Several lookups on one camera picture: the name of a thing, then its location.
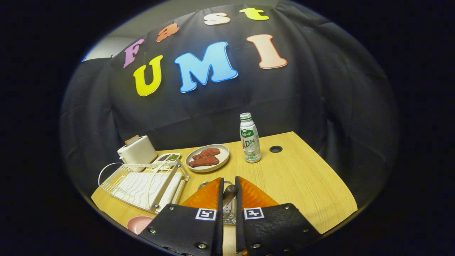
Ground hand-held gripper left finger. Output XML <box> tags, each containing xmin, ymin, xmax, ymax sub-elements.
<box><xmin>138</xmin><ymin>177</ymin><xmax>224</xmax><ymax>256</ymax></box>

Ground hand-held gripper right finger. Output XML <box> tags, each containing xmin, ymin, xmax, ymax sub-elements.
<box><xmin>235</xmin><ymin>176</ymin><xmax>322</xmax><ymax>256</ymax></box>

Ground metal wire basket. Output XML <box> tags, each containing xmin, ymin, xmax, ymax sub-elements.
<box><xmin>198</xmin><ymin>181</ymin><xmax>238</xmax><ymax>226</ymax></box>

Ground wooden handle spoon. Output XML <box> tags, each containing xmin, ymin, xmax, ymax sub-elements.
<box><xmin>223</xmin><ymin>184</ymin><xmax>239</xmax><ymax>208</ymax></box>

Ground white wire dish rack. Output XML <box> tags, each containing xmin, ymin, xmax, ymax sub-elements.
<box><xmin>98</xmin><ymin>160</ymin><xmax>190</xmax><ymax>214</ymax></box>

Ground pink plate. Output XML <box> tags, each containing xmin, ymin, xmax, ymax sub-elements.
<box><xmin>127</xmin><ymin>216</ymin><xmax>155</xmax><ymax>235</ymax></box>

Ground beige round plate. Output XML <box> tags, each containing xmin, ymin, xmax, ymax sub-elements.
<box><xmin>185</xmin><ymin>144</ymin><xmax>230</xmax><ymax>173</ymax></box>

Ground white drip tray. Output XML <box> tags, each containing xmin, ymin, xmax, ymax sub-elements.
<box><xmin>117</xmin><ymin>172</ymin><xmax>183</xmax><ymax>214</ymax></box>

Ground red meat piece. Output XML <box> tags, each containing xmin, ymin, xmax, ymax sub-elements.
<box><xmin>192</xmin><ymin>148</ymin><xmax>221</xmax><ymax>160</ymax></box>
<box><xmin>188</xmin><ymin>155</ymin><xmax>220</xmax><ymax>168</ymax></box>

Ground divided tray of beans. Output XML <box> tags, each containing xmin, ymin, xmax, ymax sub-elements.
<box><xmin>154</xmin><ymin>153</ymin><xmax>182</xmax><ymax>165</ymax></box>

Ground white green label bottle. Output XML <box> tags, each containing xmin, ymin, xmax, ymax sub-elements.
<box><xmin>239</xmin><ymin>113</ymin><xmax>262</xmax><ymax>163</ymax></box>

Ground white toaster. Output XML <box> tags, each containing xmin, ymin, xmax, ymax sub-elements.
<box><xmin>117</xmin><ymin>135</ymin><xmax>158</xmax><ymax>165</ymax></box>

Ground black backdrop cloth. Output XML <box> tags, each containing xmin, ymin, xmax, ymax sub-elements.
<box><xmin>60</xmin><ymin>0</ymin><xmax>400</xmax><ymax>210</ymax></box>

